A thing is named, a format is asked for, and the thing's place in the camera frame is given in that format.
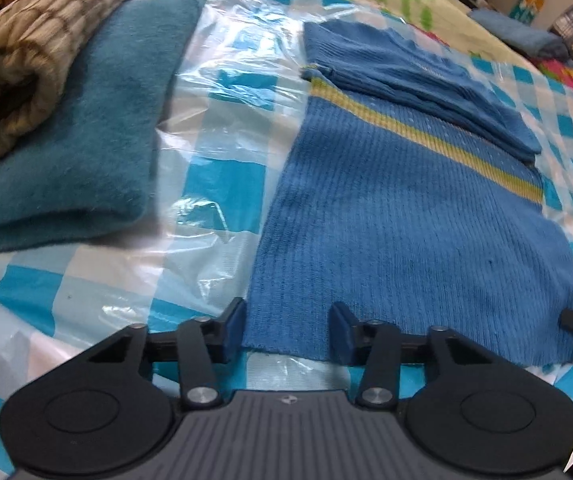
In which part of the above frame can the yellow cartoon decoration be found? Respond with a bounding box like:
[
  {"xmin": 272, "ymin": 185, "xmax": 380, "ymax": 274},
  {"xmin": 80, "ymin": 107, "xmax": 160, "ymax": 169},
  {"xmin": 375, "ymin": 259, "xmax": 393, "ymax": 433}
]
[{"xmin": 509, "ymin": 0, "xmax": 545, "ymax": 25}]

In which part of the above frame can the folded blue grey cloth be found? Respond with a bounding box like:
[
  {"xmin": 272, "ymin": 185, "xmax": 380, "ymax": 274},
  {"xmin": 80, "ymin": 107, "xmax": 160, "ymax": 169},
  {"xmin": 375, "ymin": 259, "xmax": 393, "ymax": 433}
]
[{"xmin": 469, "ymin": 9, "xmax": 570, "ymax": 62}]

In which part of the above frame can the beige checkered folded blanket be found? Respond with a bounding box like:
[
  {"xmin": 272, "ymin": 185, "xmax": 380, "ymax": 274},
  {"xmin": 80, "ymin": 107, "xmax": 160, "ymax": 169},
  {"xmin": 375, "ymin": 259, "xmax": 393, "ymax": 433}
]
[{"xmin": 0, "ymin": 0, "xmax": 127, "ymax": 158}]

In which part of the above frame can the blue yellow-striped knit sweater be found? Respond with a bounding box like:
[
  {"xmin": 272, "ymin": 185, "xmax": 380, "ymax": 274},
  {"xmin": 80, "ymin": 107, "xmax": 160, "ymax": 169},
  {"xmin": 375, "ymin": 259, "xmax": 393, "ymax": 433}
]
[{"xmin": 244, "ymin": 20, "xmax": 573, "ymax": 365}]

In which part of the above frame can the teal fleece blanket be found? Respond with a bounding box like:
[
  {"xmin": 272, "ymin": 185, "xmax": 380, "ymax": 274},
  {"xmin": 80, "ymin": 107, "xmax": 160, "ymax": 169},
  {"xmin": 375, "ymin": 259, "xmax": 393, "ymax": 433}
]
[{"xmin": 0, "ymin": 0, "xmax": 205, "ymax": 252}]

